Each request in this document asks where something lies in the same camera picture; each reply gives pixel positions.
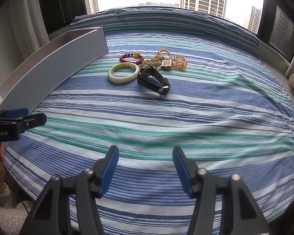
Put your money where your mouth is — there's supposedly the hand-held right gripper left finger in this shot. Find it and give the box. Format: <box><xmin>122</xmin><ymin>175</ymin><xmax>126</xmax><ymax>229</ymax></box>
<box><xmin>20</xmin><ymin>145</ymin><xmax>120</xmax><ymax>235</ymax></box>

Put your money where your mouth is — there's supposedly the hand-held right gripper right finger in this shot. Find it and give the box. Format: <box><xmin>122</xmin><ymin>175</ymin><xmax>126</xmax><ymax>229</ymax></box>
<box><xmin>172</xmin><ymin>145</ymin><xmax>271</xmax><ymax>235</ymax></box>

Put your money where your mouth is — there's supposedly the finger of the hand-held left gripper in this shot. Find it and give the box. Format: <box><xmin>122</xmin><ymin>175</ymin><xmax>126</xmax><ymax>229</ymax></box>
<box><xmin>0</xmin><ymin>113</ymin><xmax>47</xmax><ymax>134</ymax></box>
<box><xmin>0</xmin><ymin>108</ymin><xmax>29</xmax><ymax>121</ymax></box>

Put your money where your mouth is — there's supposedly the long white cardboard box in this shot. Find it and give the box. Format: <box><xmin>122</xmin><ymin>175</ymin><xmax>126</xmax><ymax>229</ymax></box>
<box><xmin>0</xmin><ymin>27</ymin><xmax>109</xmax><ymax>119</ymax></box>

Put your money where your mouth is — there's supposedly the blue green striped bed sheet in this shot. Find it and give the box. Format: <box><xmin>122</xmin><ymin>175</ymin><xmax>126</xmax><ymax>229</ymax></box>
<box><xmin>4</xmin><ymin>27</ymin><xmax>294</xmax><ymax>226</ymax></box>

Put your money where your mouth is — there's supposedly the white fluffy rug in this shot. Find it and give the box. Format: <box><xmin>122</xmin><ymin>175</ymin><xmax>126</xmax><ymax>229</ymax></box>
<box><xmin>0</xmin><ymin>201</ymin><xmax>30</xmax><ymax>235</ymax></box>

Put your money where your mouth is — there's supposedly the pale green jade bangle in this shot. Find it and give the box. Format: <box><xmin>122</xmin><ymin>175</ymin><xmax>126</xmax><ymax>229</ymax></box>
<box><xmin>108</xmin><ymin>62</ymin><xmax>140</xmax><ymax>85</ymax></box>

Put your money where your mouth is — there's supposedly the blue striped pillow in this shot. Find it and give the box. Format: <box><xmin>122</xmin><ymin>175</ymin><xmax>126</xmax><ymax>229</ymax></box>
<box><xmin>70</xmin><ymin>6</ymin><xmax>260</xmax><ymax>54</ymax></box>

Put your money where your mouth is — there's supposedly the slim high-rise building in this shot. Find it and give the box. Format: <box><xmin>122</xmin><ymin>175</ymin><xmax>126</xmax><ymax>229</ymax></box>
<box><xmin>244</xmin><ymin>4</ymin><xmax>262</xmax><ymax>31</ymax></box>

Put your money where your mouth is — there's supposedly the black faceted bracelet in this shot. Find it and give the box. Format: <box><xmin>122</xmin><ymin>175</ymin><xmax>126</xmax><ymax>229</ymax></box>
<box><xmin>137</xmin><ymin>66</ymin><xmax>171</xmax><ymax>97</ymax></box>

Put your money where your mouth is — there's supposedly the gold chain bracelet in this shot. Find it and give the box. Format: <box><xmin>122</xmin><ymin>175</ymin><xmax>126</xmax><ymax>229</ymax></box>
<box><xmin>157</xmin><ymin>49</ymin><xmax>172</xmax><ymax>60</ymax></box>
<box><xmin>144</xmin><ymin>56</ymin><xmax>174</xmax><ymax>70</ymax></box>
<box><xmin>172</xmin><ymin>55</ymin><xmax>188</xmax><ymax>71</ymax></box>

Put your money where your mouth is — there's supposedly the red bead bracelet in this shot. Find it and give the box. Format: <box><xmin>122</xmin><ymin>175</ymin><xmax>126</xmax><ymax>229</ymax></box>
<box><xmin>120</xmin><ymin>51</ymin><xmax>144</xmax><ymax>65</ymax></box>

